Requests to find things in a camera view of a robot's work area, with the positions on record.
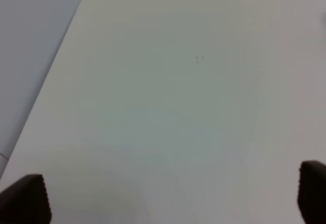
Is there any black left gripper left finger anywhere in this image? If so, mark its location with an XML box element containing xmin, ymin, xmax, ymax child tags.
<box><xmin>1</xmin><ymin>174</ymin><xmax>52</xmax><ymax>224</ymax></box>

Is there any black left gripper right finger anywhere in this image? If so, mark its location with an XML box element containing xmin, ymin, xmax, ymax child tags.
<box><xmin>297</xmin><ymin>160</ymin><xmax>325</xmax><ymax>224</ymax></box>

